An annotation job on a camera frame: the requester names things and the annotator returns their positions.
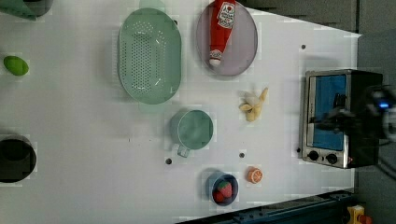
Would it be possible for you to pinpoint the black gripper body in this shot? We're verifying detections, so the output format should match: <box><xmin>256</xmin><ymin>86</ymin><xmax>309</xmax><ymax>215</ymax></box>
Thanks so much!
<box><xmin>311</xmin><ymin>108</ymin><xmax>374</xmax><ymax>138</ymax></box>

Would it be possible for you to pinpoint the peeled toy banana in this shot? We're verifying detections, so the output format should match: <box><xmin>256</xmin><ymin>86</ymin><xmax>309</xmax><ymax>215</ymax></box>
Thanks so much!
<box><xmin>239</xmin><ymin>88</ymin><xmax>268</xmax><ymax>122</ymax></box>

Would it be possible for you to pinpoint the green mug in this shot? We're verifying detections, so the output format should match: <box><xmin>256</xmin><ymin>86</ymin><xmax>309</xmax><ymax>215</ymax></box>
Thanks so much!
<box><xmin>170</xmin><ymin>109</ymin><xmax>214</xmax><ymax>158</ymax></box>

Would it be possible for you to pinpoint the black toaster oven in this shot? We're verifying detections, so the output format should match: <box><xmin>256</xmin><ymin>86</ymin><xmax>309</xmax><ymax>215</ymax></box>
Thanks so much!
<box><xmin>301</xmin><ymin>69</ymin><xmax>383</xmax><ymax>169</ymax></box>

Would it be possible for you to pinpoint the orange slice toy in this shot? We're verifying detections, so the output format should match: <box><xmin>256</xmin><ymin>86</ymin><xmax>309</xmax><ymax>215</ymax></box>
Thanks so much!
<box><xmin>247</xmin><ymin>167</ymin><xmax>263</xmax><ymax>184</ymax></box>

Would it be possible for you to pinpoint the grey oval plate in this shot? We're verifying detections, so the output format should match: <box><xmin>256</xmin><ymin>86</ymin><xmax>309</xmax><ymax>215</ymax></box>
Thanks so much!
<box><xmin>195</xmin><ymin>3</ymin><xmax>258</xmax><ymax>76</ymax></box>

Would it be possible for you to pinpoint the red toy strawberry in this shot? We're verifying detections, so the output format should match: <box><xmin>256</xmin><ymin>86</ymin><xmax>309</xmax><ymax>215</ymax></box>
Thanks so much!
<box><xmin>212</xmin><ymin>181</ymin><xmax>233</xmax><ymax>203</ymax></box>

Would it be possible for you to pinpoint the blue bowl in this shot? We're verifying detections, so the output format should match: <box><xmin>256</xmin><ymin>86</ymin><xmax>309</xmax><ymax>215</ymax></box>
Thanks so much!
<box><xmin>205</xmin><ymin>171</ymin><xmax>239</xmax><ymax>206</ymax></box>

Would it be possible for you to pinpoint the red ketchup bottle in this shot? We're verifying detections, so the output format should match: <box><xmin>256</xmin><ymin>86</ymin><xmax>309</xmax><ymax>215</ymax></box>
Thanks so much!
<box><xmin>209</xmin><ymin>0</ymin><xmax>236</xmax><ymax>67</ymax></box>

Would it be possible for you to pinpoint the green perforated colander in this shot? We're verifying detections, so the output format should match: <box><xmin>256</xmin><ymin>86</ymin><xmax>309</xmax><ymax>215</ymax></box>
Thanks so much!
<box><xmin>118</xmin><ymin>7</ymin><xmax>181</xmax><ymax>105</ymax></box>

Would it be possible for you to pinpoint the green toy lime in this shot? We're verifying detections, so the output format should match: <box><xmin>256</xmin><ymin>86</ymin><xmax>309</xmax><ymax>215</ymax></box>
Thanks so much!
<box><xmin>4</xmin><ymin>56</ymin><xmax>29</xmax><ymax>77</ymax></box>

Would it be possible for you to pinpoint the blue metal frame rail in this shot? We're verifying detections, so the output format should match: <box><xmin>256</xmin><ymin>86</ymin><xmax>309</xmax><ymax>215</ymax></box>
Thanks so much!
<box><xmin>178</xmin><ymin>190</ymin><xmax>357</xmax><ymax>224</ymax></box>

